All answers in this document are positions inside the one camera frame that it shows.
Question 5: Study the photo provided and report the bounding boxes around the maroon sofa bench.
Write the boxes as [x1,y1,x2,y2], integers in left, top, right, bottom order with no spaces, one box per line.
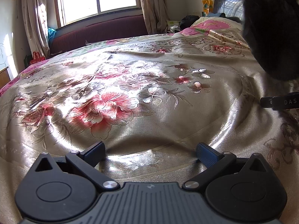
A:
[50,15,148,55]

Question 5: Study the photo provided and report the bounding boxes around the floral bedspread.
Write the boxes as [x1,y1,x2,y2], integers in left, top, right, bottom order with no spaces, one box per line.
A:
[1,29,298,223]

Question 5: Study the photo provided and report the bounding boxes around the window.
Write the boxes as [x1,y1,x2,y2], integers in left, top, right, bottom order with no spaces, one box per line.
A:
[55,0,142,27]

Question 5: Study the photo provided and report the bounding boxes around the black bag on nightstand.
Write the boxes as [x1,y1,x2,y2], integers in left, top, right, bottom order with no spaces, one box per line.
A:
[179,15,200,31]

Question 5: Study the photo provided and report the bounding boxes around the yellow package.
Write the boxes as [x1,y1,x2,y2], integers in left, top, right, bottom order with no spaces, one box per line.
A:
[202,0,214,16]

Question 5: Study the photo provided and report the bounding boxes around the blue plastic bag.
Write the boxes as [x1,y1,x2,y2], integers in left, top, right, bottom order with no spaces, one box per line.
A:
[48,27,57,45]

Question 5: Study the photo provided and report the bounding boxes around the wooden cabinet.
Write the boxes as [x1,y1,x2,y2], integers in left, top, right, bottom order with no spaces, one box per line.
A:
[0,66,11,89]

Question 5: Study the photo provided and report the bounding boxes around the dark checked pants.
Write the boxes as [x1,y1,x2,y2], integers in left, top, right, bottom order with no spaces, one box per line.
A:
[243,0,298,80]

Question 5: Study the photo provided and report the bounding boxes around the floral pillow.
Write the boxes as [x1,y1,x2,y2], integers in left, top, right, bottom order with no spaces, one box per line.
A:
[179,17,243,36]

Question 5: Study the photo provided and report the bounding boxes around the beige curtain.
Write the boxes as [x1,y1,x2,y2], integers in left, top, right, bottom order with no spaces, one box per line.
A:
[140,0,168,34]
[21,0,50,58]

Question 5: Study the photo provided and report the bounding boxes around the right beige curtain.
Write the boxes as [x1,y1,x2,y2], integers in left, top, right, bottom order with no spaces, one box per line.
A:
[140,0,168,34]

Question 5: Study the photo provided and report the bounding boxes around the red gift bag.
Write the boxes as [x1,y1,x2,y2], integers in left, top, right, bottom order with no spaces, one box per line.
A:
[29,52,46,65]

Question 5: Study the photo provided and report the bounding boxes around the left beige curtain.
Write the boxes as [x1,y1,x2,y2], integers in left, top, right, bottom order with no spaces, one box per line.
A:
[21,0,50,58]

